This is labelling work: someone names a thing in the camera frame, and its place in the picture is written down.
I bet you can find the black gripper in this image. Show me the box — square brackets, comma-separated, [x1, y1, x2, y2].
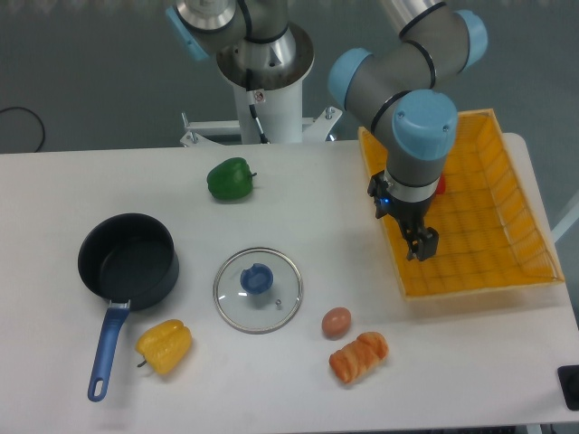
[367, 171, 440, 261]

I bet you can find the brown egg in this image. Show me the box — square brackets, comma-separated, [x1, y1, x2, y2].
[321, 307, 352, 339]

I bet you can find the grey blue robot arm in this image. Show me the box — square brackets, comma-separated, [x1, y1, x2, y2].
[166, 1, 488, 260]

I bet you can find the red bell pepper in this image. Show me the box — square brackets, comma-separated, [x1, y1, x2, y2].
[435, 174, 446, 195]

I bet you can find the yellow plastic basket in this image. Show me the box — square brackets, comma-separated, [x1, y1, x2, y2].
[382, 109, 565, 299]

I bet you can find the orange bread loaf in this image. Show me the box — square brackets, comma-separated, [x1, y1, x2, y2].
[328, 332, 389, 384]

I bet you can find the glass lid blue knob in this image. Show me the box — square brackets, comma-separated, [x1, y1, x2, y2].
[213, 247, 304, 335]

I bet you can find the green bell pepper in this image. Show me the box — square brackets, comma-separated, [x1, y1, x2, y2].
[206, 157, 257, 201]

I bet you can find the black device at edge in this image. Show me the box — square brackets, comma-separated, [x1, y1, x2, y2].
[557, 364, 579, 411]

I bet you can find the yellow bell pepper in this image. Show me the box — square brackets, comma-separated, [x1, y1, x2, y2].
[135, 319, 193, 375]

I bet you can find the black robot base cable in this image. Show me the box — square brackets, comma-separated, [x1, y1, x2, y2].
[244, 67, 271, 145]

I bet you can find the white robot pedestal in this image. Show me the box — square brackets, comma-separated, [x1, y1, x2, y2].
[179, 22, 344, 148]

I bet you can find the black pot blue handle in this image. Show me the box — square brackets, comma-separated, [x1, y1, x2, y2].
[78, 213, 180, 402]

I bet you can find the black cable on floor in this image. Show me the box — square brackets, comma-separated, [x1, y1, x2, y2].
[0, 106, 46, 154]

